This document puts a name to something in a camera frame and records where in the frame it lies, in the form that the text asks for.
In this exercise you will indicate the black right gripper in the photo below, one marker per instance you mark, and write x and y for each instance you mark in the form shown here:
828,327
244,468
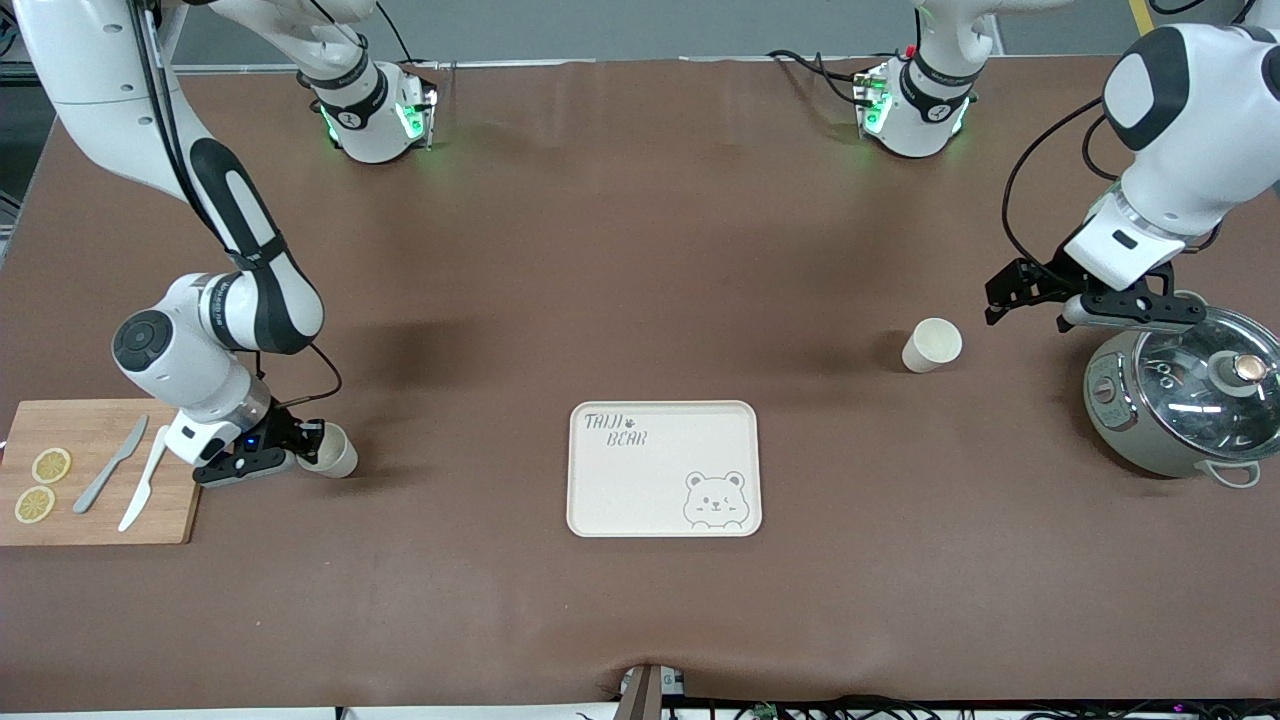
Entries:
276,432

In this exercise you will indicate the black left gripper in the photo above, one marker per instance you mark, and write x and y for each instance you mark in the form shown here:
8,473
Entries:
1047,274

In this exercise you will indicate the white paper cup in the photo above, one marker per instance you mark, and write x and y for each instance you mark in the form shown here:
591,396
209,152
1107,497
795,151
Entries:
930,345
335,455

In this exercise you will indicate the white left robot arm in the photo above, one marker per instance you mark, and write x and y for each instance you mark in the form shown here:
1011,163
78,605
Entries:
1200,130

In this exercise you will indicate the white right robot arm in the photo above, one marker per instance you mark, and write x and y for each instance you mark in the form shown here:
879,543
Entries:
200,340

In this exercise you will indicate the grey-green electric cooking pot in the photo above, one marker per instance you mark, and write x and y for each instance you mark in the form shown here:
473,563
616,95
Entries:
1120,420

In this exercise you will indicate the white plastic knife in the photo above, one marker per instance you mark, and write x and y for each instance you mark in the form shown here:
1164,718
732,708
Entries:
143,490

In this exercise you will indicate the grey plastic knife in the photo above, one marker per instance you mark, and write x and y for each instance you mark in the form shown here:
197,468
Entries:
108,470

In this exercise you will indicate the glass pot lid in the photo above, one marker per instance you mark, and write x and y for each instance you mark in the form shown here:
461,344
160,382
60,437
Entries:
1190,400

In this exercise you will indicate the wooden cutting board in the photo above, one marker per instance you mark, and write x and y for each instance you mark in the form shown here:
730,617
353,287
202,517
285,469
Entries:
80,425

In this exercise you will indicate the yellow lemon slice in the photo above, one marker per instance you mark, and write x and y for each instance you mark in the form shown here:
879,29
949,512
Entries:
35,505
51,466

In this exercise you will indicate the cream bear print tray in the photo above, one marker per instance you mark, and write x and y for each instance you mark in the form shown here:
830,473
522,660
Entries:
650,490

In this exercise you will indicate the metal table edge bracket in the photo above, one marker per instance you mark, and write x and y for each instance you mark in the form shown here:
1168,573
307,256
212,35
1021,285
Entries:
642,695

